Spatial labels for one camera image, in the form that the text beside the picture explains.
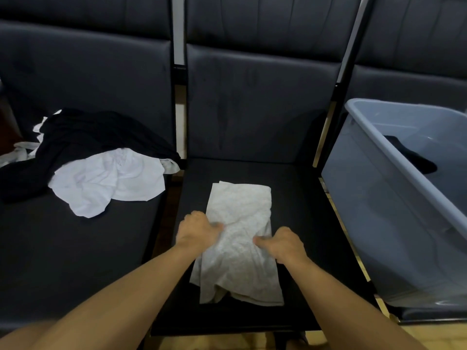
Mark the black leather bench chair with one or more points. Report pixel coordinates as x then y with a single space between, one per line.
255 105
80 76
412 36

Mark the person's left leg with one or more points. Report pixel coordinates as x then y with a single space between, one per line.
20 339

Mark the grey t-shirt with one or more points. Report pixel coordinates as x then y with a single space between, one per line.
240 207

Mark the person's right hand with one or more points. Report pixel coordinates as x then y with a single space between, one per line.
288 246

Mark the blue-grey plastic bin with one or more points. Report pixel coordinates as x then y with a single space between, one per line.
372 222

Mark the black garment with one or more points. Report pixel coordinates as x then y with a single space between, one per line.
91 134
416 158

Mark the brown wooden cabinet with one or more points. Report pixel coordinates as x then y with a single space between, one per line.
9 131

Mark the person's right forearm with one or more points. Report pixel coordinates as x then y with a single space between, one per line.
346 309

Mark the person's left hand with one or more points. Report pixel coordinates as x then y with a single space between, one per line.
195 233

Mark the person's left forearm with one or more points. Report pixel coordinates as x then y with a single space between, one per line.
116 306

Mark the grey tank top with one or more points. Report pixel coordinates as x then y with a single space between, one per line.
109 178

